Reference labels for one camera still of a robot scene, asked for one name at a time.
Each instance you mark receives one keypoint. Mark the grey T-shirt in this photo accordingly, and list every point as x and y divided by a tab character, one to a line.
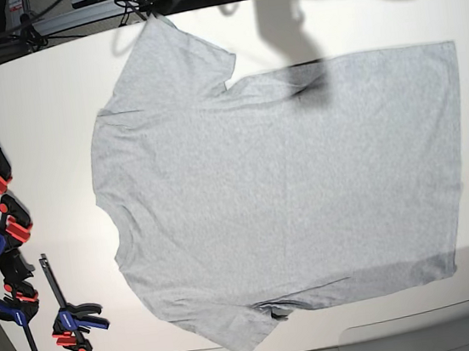
309	187

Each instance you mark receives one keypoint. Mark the blue red bar clamp right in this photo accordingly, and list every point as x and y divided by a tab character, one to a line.
72	322

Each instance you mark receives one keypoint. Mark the aluminium rail frame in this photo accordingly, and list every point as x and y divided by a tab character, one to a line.
70	14

